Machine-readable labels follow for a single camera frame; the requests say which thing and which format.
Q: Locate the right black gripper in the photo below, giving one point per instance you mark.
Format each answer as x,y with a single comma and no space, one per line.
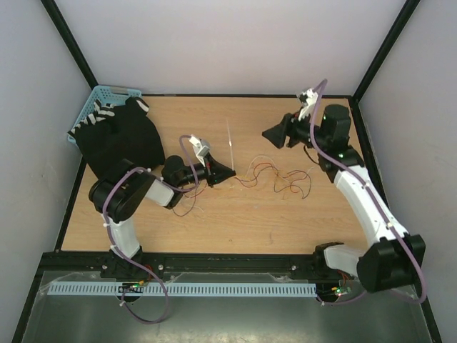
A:
289,126

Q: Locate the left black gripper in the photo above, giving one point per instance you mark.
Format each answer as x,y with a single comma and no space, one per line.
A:
216,171

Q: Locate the white zip tie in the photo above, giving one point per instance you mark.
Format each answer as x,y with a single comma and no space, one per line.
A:
230,145

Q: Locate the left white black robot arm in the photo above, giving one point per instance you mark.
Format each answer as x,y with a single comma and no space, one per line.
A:
118,195

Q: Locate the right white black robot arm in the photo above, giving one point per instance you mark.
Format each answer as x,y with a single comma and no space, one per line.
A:
394,257

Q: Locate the blue plastic basket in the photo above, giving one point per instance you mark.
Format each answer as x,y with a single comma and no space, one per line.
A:
115,95

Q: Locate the black white striped cloth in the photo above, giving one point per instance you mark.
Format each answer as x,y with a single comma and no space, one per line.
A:
134,106

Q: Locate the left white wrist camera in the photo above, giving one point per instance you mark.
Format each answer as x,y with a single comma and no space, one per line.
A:
201,148

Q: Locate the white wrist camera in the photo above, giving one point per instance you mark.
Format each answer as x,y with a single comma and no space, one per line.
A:
308,99
201,148

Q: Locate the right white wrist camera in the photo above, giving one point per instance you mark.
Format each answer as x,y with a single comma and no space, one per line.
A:
308,99

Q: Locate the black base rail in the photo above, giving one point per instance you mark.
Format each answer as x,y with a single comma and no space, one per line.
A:
165,265

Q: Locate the light blue slotted cable duct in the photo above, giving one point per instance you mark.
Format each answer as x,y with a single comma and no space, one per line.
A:
185,289

